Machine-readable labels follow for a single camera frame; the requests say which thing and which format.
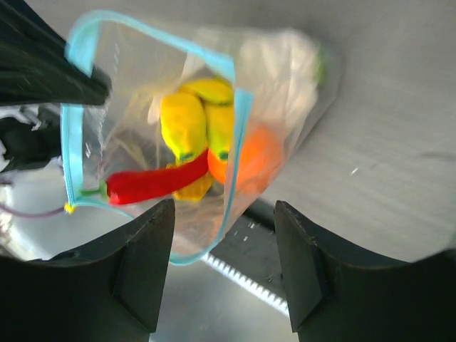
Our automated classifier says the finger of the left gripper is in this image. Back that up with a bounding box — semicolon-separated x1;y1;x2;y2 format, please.
1;1;110;106

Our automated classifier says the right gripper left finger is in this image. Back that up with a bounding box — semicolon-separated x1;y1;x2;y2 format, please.
1;199;175;341

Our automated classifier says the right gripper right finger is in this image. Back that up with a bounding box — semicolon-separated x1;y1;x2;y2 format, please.
274;201;455;341

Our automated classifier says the red toy chili pepper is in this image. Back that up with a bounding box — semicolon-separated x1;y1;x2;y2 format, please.
80;150;209;205

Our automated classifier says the toy orange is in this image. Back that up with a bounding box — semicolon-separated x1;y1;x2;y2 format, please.
207;123;285;194

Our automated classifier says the toy banana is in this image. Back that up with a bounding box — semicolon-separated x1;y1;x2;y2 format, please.
160;77;234;163

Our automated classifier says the clear zip top bag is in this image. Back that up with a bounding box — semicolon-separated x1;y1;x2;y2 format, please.
61;10;341;265

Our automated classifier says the toy cauliflower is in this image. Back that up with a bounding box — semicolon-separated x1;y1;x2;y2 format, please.
238;30;322;127

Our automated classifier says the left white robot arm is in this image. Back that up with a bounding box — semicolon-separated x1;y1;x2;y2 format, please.
1;1;110;171

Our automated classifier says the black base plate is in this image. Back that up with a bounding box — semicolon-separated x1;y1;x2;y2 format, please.
210;199;285;298

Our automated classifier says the slotted cable duct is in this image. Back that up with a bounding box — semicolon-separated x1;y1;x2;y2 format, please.
200;254;289;318

